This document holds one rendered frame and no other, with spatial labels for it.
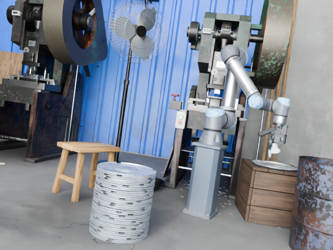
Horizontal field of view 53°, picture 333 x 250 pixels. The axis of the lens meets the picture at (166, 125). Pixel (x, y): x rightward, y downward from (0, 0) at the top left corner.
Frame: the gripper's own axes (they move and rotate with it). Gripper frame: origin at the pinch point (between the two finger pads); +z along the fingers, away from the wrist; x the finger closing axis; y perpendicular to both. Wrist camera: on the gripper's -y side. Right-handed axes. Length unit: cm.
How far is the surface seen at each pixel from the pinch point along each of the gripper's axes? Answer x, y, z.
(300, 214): -24.9, 26.5, 22.1
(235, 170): 46, -34, 25
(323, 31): 216, -16, -123
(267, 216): 5.5, 4.9, 38.7
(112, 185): -86, -47, 18
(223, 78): 59, -62, -46
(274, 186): 6.8, 5.2, 19.5
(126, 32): 34, -152, -74
